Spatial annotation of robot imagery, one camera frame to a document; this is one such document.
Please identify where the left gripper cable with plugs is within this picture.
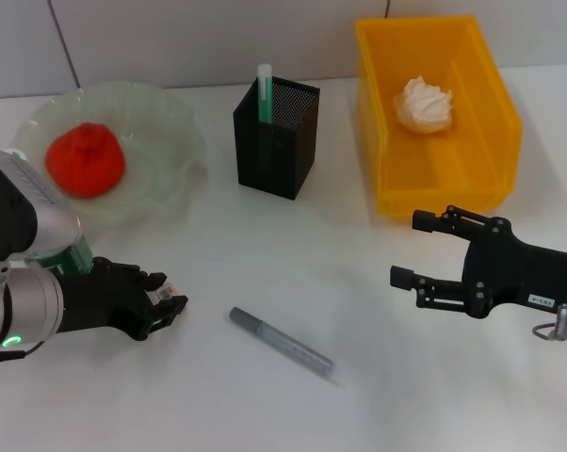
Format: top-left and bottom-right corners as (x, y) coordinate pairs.
(0, 339), (45, 364)

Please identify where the yellow plastic bin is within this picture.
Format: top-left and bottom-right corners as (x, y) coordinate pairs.
(355, 15), (524, 218)

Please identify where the pale green glass fruit plate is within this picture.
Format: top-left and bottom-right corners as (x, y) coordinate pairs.
(13, 80), (209, 232)

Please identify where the mint green pen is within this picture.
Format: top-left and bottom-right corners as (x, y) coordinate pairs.
(256, 63), (275, 175)

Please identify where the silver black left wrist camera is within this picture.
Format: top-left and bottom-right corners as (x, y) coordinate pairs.
(0, 146), (84, 265)

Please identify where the black mesh pen holder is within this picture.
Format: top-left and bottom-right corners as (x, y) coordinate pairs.
(232, 73), (321, 202)

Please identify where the grey marker pen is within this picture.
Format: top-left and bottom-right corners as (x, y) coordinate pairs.
(229, 306), (341, 386)

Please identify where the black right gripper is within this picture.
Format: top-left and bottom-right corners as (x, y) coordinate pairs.
(389, 204), (567, 320)

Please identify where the small beige eraser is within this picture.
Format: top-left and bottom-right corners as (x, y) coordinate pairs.
(154, 281), (178, 303)

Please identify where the red tomato-shaped object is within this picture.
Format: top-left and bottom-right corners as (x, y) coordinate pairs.
(45, 121), (127, 200)

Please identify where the clear plastic water bottle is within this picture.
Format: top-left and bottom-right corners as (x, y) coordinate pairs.
(5, 146), (95, 279)

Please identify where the right gripper cable with plugs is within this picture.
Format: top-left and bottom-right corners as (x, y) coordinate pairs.
(531, 303), (567, 342)

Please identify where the white paper ball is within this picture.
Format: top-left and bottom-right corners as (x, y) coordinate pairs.
(394, 74), (456, 136)

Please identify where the gripper cable with plugs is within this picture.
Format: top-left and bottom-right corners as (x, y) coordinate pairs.
(531, 303), (567, 342)
(0, 339), (45, 364)

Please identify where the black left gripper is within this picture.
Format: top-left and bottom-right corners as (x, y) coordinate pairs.
(57, 256), (190, 341)

